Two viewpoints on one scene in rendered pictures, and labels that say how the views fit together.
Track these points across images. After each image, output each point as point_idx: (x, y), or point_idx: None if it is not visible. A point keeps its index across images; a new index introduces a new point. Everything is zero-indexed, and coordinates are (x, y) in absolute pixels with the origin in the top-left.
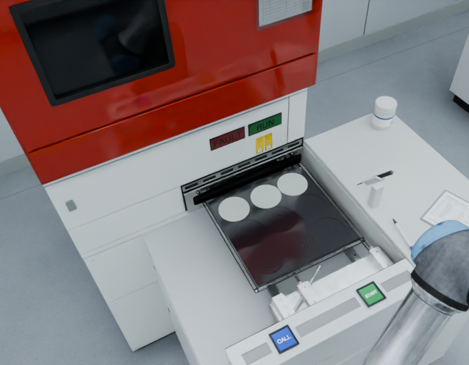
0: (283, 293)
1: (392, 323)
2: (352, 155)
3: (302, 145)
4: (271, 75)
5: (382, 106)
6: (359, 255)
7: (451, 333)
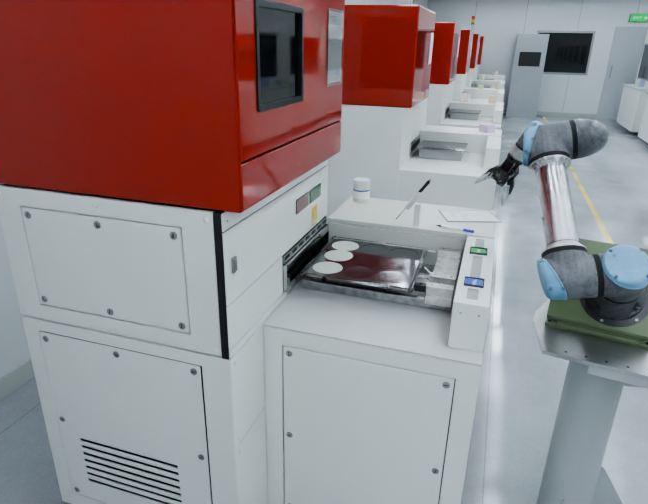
0: None
1: (547, 189)
2: (368, 214)
3: None
4: (329, 132)
5: (362, 180)
6: None
7: None
